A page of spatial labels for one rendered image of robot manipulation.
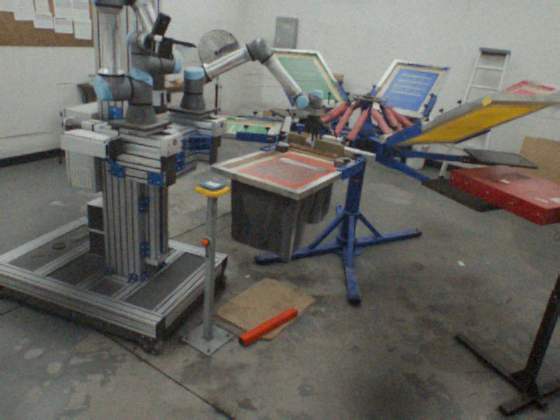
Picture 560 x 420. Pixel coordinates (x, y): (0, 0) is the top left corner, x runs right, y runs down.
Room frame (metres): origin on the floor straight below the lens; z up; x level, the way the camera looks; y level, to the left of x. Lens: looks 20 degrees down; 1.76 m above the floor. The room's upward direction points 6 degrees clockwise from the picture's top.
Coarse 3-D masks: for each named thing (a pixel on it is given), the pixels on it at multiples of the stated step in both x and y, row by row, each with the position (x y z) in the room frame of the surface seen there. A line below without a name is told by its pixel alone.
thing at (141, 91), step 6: (132, 78) 2.06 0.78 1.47; (150, 78) 2.11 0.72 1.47; (132, 84) 2.03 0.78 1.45; (138, 84) 2.06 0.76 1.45; (144, 84) 2.07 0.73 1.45; (150, 84) 2.09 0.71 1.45; (132, 90) 2.03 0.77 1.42; (138, 90) 2.05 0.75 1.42; (144, 90) 2.07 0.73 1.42; (150, 90) 2.10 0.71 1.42; (132, 96) 2.04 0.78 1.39; (138, 96) 2.06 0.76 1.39; (144, 96) 2.07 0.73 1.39; (150, 96) 2.10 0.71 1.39; (138, 102) 2.06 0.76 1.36; (144, 102) 2.07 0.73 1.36; (150, 102) 2.10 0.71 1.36
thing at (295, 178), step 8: (296, 168) 2.55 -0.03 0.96; (304, 168) 2.57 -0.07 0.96; (328, 168) 2.62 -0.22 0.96; (336, 168) 2.64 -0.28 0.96; (280, 176) 2.37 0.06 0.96; (288, 176) 2.39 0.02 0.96; (296, 176) 2.40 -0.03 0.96; (304, 176) 2.42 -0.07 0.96; (312, 176) 2.43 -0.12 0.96; (320, 176) 2.45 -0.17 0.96; (280, 184) 2.24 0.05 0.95; (288, 184) 2.25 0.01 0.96; (296, 184) 2.26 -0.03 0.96; (304, 184) 2.28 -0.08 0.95
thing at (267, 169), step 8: (272, 160) 2.67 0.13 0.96; (296, 160) 2.73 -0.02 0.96; (304, 160) 2.74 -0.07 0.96; (312, 160) 2.76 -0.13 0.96; (248, 168) 2.46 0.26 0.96; (256, 168) 2.48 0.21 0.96; (264, 168) 2.49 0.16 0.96; (272, 168) 2.51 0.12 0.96; (280, 168) 2.52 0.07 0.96; (288, 168) 2.54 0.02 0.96; (256, 176) 2.33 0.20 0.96; (264, 176) 2.35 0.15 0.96; (272, 176) 2.36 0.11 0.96
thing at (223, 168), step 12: (252, 156) 2.61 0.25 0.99; (264, 156) 2.72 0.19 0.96; (324, 156) 2.82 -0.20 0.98; (216, 168) 2.31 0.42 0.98; (228, 168) 2.41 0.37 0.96; (240, 180) 2.23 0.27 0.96; (252, 180) 2.19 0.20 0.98; (264, 180) 2.18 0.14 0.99; (324, 180) 2.28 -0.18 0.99; (336, 180) 2.41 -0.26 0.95; (276, 192) 2.11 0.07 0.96; (288, 192) 2.07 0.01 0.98; (300, 192) 2.06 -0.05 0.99; (312, 192) 2.17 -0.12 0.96
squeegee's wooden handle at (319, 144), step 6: (288, 138) 2.84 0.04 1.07; (294, 138) 2.82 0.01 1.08; (300, 138) 2.80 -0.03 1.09; (300, 144) 2.79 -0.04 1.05; (306, 144) 2.77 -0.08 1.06; (318, 144) 2.72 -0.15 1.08; (324, 144) 2.70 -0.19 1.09; (330, 144) 2.68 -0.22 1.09; (336, 144) 2.67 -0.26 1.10; (342, 144) 2.67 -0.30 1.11; (324, 150) 2.70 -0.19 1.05; (330, 150) 2.68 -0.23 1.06; (336, 150) 2.66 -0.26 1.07; (342, 150) 2.64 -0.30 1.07; (342, 156) 2.65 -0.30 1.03
